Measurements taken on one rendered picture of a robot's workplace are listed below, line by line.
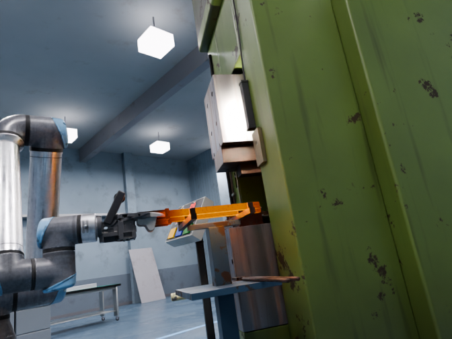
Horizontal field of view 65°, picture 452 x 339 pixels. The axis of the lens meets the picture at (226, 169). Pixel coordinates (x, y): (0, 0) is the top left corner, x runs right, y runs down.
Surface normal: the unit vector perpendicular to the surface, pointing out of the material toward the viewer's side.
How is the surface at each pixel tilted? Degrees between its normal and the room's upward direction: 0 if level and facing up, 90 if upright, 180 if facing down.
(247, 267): 90
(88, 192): 90
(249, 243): 90
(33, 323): 90
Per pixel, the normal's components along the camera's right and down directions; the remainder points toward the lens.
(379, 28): 0.21, -0.29
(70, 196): 0.66, -0.29
